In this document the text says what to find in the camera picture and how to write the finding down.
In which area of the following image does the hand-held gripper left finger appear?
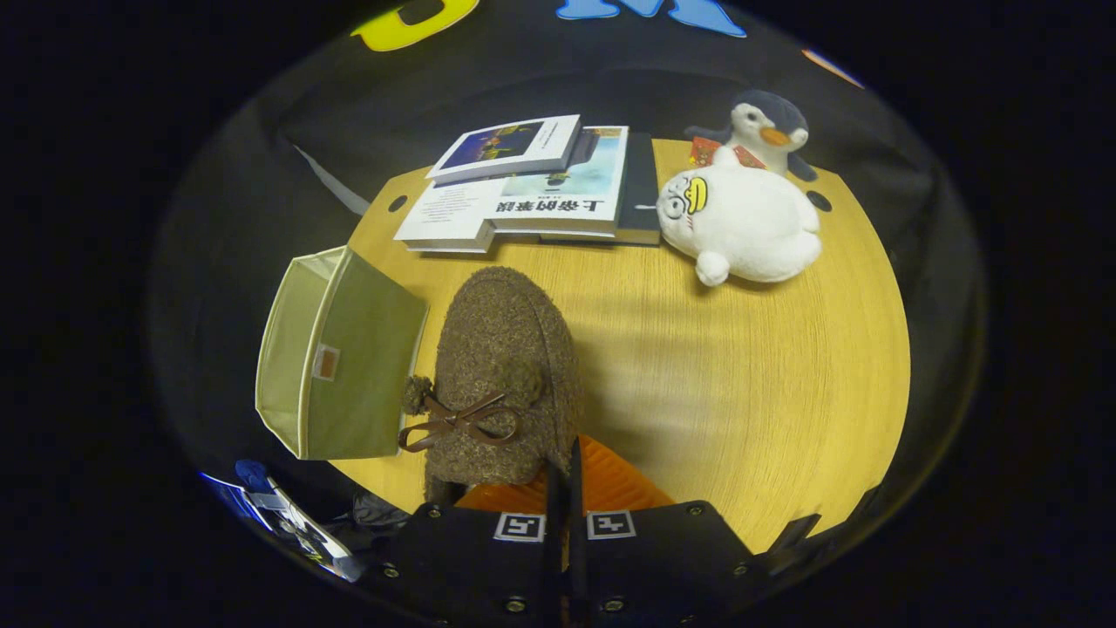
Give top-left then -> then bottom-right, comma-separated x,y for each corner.
362,461 -> 564,628

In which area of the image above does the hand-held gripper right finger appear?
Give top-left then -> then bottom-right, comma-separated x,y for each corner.
568,436 -> 770,625

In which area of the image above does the brown fuzzy shoe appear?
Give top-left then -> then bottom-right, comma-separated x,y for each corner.
398,266 -> 583,507

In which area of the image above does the cream fabric storage box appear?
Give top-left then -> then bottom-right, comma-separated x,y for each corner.
255,245 -> 430,461

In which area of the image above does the white duck plush toy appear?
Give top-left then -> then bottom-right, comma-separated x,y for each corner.
656,147 -> 823,288

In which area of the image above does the black book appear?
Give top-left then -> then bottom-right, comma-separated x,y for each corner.
541,131 -> 662,248

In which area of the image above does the small book with dark picture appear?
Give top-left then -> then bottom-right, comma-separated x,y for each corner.
425,114 -> 583,187

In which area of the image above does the black backdrop cloth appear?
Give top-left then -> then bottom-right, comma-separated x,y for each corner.
148,0 -> 988,524

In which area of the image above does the grey penguin plush toy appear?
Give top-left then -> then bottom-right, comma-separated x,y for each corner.
684,89 -> 819,182

